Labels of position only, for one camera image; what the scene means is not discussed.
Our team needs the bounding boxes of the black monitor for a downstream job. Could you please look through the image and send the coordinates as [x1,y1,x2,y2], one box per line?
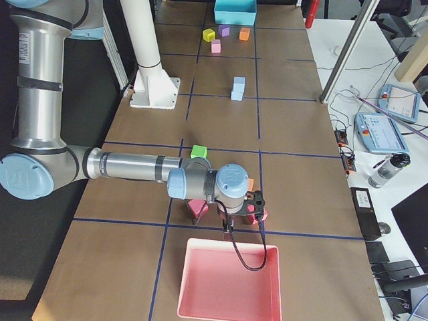
[392,189,427,272]

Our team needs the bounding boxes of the white pillar with base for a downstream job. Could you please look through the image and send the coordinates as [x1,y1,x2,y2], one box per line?
[120,0,181,110]

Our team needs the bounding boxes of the clear water bottle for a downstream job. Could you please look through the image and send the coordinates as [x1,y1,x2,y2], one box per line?
[368,152,411,189]

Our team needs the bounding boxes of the blue teach pendant far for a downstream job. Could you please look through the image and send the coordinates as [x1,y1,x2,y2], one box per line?
[379,84,421,124]

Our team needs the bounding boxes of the black power box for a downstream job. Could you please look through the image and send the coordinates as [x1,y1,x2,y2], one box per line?
[350,187,381,241]

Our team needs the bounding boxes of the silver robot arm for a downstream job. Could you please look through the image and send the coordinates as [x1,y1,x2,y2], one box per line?
[1,1,251,229]

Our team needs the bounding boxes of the green foam block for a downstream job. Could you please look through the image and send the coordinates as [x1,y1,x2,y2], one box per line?
[191,145,207,158]

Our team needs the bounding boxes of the light pink foam block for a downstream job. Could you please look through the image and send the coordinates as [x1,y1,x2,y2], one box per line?
[211,39,221,54]

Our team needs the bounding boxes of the red fire extinguisher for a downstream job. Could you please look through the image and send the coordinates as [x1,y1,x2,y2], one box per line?
[305,0,320,29]

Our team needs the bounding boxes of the pink plastic tray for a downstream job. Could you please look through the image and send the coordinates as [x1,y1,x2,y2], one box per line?
[177,238,282,320]

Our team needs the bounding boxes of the black camera cable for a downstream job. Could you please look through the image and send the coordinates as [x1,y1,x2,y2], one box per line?
[215,199,268,272]

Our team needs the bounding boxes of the blue teach pendant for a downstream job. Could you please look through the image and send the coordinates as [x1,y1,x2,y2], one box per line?
[355,112,409,154]
[379,84,421,124]

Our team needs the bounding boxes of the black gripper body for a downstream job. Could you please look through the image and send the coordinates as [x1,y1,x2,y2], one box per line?
[222,215,234,231]

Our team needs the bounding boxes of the dark pink foam block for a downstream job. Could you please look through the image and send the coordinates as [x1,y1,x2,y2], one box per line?
[247,209,268,225]
[187,199,209,219]

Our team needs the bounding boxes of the blue plastic bin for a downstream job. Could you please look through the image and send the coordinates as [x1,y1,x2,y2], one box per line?
[214,0,257,26]

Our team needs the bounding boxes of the purple foam block far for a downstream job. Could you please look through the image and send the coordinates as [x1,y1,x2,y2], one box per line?
[218,25,230,37]

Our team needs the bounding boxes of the orange foam block near tray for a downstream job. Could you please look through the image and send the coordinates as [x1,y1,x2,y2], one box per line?
[247,178,254,191]

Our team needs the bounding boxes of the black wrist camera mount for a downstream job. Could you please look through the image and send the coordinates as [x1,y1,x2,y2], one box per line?
[236,190,265,217]

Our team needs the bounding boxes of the light blue foam block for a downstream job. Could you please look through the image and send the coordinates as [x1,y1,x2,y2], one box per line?
[233,76,246,93]
[231,90,244,101]

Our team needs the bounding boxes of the orange foam block far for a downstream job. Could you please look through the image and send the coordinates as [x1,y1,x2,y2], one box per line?
[239,27,251,41]

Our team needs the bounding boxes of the aluminium frame post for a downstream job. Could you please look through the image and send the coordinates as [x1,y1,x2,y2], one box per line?
[320,0,380,104]

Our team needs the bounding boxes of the blue teach pendant near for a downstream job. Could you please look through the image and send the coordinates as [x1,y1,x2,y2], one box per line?
[355,112,409,154]

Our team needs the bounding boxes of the yellow foam block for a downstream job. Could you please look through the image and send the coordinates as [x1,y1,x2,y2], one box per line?
[202,28,215,43]

